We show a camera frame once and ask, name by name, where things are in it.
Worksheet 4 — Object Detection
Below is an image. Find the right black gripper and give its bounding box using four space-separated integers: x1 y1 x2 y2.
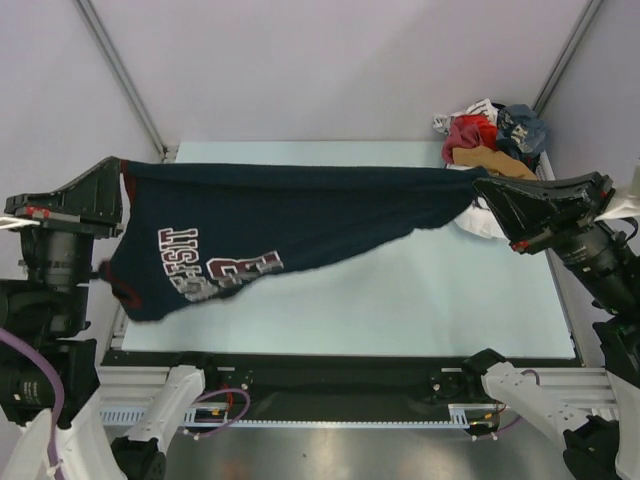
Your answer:
469 164 640 307

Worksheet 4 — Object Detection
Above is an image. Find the white plastic laundry basket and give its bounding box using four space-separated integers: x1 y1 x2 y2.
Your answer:
534 151 556 181

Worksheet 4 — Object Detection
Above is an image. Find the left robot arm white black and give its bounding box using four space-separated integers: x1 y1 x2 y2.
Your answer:
1 157 221 479

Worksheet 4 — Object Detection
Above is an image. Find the tan brown garment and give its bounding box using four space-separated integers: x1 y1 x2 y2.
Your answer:
452 146 537 180

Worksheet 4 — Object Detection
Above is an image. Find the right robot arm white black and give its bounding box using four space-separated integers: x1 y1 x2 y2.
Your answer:
461 172 639 479

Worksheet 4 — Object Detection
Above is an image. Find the blue denim printed garment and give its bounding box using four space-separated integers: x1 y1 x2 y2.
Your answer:
496 104 549 157

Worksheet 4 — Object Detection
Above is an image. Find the white slotted cable duct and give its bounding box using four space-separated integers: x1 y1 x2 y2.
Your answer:
97 405 521 429

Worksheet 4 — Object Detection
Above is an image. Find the red pink garment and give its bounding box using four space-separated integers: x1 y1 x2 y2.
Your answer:
441 115 498 164

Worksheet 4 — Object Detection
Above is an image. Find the navy tank top red trim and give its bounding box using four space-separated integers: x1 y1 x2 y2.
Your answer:
99 161 487 322

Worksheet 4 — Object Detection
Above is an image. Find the white printed garment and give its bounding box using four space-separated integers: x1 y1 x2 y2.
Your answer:
432 98 504 134

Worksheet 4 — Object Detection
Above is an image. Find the white tank top navy trim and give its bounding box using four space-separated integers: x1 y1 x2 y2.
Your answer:
454 197 507 240

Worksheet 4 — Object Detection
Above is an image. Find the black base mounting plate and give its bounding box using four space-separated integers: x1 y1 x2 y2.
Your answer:
101 350 505 424

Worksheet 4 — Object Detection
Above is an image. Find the aluminium frame post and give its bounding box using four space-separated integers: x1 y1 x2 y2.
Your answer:
532 0 606 117
72 0 167 159

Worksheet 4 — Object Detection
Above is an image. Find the left aluminium frame post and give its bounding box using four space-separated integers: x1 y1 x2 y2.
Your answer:
72 0 167 159

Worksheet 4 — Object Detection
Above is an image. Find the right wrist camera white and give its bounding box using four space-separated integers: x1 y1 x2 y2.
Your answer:
595 164 639 221

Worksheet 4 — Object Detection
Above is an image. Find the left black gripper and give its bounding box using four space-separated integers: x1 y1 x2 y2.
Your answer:
8 150 127 323

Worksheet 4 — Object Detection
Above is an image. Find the right aluminium frame post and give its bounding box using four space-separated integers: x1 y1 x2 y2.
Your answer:
532 0 606 117

